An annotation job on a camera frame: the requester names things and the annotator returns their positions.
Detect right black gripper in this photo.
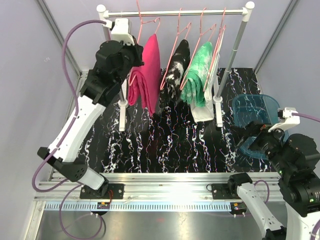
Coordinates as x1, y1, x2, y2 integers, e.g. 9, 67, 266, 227
230, 118, 292, 175

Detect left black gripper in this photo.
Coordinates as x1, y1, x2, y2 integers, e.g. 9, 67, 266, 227
114, 35, 144, 86

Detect pink trousers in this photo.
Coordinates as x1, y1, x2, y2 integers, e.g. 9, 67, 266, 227
127, 34, 162, 116

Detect pink wire hanger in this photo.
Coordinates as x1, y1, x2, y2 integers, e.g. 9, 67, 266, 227
179, 7, 217, 91
203, 8, 226, 92
128, 0, 161, 87
159, 7, 192, 91

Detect black white tie-dye trousers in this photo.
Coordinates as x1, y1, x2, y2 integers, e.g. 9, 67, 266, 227
159, 39, 191, 108

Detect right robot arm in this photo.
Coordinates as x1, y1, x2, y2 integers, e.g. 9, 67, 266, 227
226, 121, 320, 240

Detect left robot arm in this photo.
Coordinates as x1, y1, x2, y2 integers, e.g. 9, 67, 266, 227
37, 35, 143, 199

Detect green tie-dye trousers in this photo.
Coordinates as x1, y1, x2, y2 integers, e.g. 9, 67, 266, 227
180, 41, 213, 107

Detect blue plastic basket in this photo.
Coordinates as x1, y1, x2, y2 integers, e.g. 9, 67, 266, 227
230, 94, 280, 160

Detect silver clothes rack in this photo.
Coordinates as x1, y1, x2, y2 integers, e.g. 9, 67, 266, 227
96, 1, 256, 132

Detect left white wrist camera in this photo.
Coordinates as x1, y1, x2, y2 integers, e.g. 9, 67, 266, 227
103, 18, 135, 46

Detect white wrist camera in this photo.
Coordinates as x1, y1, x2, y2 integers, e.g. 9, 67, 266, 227
103, 18, 135, 46
268, 107, 301, 133

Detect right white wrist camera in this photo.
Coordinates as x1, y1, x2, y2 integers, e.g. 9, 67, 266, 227
268, 107, 301, 133

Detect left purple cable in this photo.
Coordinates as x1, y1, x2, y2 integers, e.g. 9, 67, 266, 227
31, 19, 107, 193

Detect left aluminium corner post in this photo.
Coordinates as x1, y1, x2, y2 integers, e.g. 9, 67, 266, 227
35, 0, 82, 77

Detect aluminium corner post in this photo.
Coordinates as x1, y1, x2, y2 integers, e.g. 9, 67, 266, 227
35, 0, 82, 77
254, 0, 300, 74

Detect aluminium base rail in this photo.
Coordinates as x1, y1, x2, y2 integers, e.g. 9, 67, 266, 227
33, 172, 283, 203

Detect right aluminium corner post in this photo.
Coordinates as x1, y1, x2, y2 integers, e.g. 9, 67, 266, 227
254, 0, 300, 74

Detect purple floor cable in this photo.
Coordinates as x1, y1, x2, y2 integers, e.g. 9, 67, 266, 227
58, 183, 107, 239

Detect white slotted cable duct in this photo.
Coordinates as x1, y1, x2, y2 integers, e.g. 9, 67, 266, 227
44, 201, 231, 212

